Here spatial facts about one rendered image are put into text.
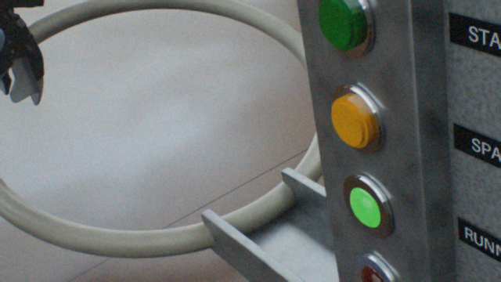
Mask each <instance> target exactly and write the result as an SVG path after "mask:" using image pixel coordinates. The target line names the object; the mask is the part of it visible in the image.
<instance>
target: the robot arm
mask: <svg viewBox="0 0 501 282"><path fill-rule="evenodd" d="M44 4H45V0H0V76H1V75H2V74H4V73H5V72H6V71H7V72H6V74H5V75H4V76H3V78H2V79H1V81H0V89H1V90H2V92H3V93H4V94H5V95H8V94H9V97H10V99H11V100H12V102H14V103H18V102H19V101H21V100H22V99H25V98H27V97H28V96H31V99H32V101H33V103H34V105H35V106H37V105H38V104H39V102H40V100H41V95H42V91H43V84H44V79H43V76H44V74H45V72H44V60H43V55H42V53H41V50H40V48H39V46H38V44H37V42H36V41H35V40H34V36H33V34H32V33H30V31H29V29H28V27H27V24H26V23H25V22H24V21H23V19H22V18H20V15H19V14H15V13H14V12H15V9H20V8H29V9H33V8H35V7H42V6H44ZM17 51H19V54H20V56H17V55H18V52H17ZM9 68H11V70H12V73H13V76H14V83H13V86H12V88H11V89H10V86H11V83H12V79H11V77H10V76H9V71H8V69H9ZM9 90H10V91H9Z"/></svg>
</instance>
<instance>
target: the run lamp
mask: <svg viewBox="0 0 501 282"><path fill-rule="evenodd" d="M350 201H351V208H352V211H353V212H354V214H355V216H356V217H357V218H358V219H359V220H360V221H361V222H362V223H364V224H365V225H367V226H370V227H377V226H378V225H379V222H380V214H379V211H378V209H377V206H376V204H375V202H374V201H373V199H372V198H371V196H370V195H369V194H368V193H367V192H366V191H364V190H362V189H360V188H353V189H352V191H351V193H350Z"/></svg>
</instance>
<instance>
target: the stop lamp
mask: <svg viewBox="0 0 501 282"><path fill-rule="evenodd" d="M361 280H362V282H384V280H383V278H382V277H381V276H380V274H379V273H378V272H377V271H376V270H375V269H373V268H371V267H369V266H363V267H362V270H361Z"/></svg>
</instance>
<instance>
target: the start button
mask: <svg viewBox="0 0 501 282"><path fill-rule="evenodd" d="M318 21H319V26H320V29H321V31H322V33H323V35H324V36H325V38H326V40H327V41H328V42H329V43H330V44H331V45H333V46H335V47H336V48H337V49H339V50H342V51H348V50H351V49H353V48H355V47H357V46H358V45H359V43H360V40H361V37H362V20H361V17H360V15H359V12H358V10H357V9H356V8H355V5H354V4H353V3H352V1H351V0H321V1H320V4H319V10H318Z"/></svg>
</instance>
